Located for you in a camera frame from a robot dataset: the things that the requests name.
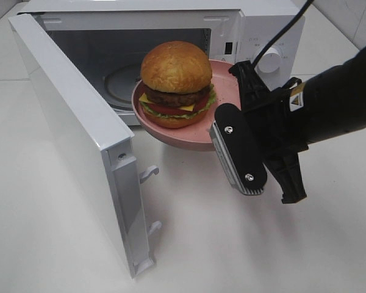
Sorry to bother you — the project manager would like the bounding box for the white microwave oven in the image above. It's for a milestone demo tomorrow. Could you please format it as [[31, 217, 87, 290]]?
[[16, 1, 304, 126]]

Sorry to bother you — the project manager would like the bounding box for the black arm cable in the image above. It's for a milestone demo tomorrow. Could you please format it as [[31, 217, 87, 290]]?
[[251, 0, 315, 68]]

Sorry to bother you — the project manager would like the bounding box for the white microwave door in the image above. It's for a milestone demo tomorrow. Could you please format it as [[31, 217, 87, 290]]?
[[9, 13, 161, 277]]

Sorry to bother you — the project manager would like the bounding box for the white warning label sticker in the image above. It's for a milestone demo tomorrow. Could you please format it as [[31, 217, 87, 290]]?
[[220, 56, 234, 63]]

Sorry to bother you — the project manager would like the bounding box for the toy hamburger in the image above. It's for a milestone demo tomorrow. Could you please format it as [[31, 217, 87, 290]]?
[[140, 41, 216, 129]]

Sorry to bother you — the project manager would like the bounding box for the white upper microwave knob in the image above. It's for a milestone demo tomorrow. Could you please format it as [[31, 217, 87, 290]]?
[[255, 46, 282, 73]]

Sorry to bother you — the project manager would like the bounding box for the glass microwave turntable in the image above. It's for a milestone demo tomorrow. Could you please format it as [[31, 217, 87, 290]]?
[[104, 63, 140, 110]]

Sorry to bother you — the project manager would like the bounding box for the pink round plate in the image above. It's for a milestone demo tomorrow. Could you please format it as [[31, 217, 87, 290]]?
[[132, 59, 241, 151]]

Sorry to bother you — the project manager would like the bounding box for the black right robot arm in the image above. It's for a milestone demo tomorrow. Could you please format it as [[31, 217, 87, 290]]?
[[229, 47, 366, 204]]

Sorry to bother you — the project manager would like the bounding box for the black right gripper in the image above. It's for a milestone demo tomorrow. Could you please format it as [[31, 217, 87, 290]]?
[[228, 60, 307, 204]]

